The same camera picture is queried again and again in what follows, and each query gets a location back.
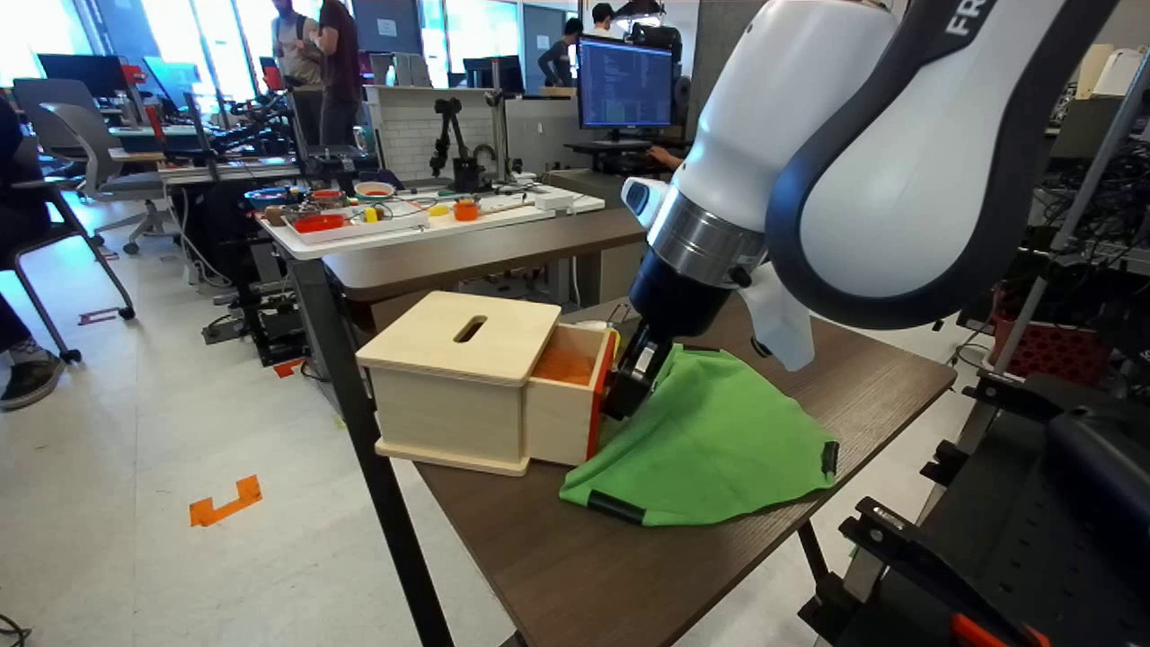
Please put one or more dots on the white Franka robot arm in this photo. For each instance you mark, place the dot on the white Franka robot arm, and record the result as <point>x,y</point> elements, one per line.
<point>910,157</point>

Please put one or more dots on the orange floor tape marker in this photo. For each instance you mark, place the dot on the orange floor tape marker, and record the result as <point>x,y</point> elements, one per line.
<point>222,505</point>

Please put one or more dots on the green cloth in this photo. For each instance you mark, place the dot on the green cloth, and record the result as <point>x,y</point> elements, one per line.
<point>719,444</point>

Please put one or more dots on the wooden drawer with orange front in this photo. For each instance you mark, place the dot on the wooden drawer with orange front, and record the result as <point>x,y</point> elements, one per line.
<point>562,409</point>

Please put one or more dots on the standing person in maroon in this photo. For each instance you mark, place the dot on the standing person in maroon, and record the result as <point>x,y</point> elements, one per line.
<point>338,60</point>

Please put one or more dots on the dark shoe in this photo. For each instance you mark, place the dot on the dark shoe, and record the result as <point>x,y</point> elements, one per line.
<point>29,384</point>

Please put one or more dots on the blue screen computer monitor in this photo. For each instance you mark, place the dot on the blue screen computer monitor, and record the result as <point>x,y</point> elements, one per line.
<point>627,84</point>

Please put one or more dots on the aluminium pole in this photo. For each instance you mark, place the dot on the aluminium pole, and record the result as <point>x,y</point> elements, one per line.
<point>1061,236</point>

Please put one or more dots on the grey mesh rolling chair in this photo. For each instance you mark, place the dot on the grey mesh rolling chair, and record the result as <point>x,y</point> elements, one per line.
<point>84,137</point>

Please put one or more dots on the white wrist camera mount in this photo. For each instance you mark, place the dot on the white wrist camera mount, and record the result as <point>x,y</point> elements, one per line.
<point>777,317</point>

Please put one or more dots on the orange toy cup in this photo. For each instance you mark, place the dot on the orange toy cup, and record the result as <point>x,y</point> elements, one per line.
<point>470,211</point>

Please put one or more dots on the light wooden chest box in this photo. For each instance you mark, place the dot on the light wooden chest box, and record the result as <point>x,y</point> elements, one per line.
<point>450,391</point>

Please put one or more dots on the black frame chair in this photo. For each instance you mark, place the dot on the black frame chair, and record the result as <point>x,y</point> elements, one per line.
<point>39,217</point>

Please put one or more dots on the black equipment cart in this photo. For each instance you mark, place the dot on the black equipment cart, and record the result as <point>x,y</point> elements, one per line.
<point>1030,526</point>

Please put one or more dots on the red crate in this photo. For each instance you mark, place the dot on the red crate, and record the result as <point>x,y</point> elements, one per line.
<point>1055,351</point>

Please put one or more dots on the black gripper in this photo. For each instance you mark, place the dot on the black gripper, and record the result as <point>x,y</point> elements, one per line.
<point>681,303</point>

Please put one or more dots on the dark wood work table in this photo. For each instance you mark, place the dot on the dark wood work table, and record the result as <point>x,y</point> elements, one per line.
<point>578,577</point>

